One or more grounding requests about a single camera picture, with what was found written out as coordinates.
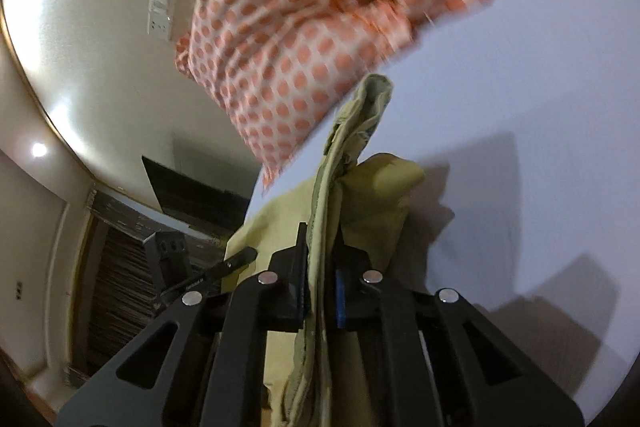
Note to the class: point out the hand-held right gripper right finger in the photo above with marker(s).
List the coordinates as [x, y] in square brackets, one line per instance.
[341, 299]

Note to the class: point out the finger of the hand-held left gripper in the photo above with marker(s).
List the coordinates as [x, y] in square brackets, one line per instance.
[227, 264]

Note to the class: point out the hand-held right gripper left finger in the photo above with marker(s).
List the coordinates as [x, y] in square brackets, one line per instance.
[299, 294]

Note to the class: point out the yellow-green pants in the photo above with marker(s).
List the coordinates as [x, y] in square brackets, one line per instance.
[372, 192]

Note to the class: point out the dark striped curtain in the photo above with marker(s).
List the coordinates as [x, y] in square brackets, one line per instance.
[120, 272]

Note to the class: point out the round ceiling light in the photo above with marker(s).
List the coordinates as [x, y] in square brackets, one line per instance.
[38, 150]

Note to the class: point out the orange polka dot pillow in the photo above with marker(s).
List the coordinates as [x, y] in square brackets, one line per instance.
[280, 57]

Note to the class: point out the bed with white sheet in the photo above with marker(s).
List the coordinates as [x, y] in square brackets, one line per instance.
[510, 117]

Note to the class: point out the black wall television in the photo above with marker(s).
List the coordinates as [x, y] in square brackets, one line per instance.
[195, 197]

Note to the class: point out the small dark wall switch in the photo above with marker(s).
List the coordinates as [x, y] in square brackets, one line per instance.
[18, 290]

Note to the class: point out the white wall socket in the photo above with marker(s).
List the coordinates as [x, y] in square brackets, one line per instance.
[159, 26]

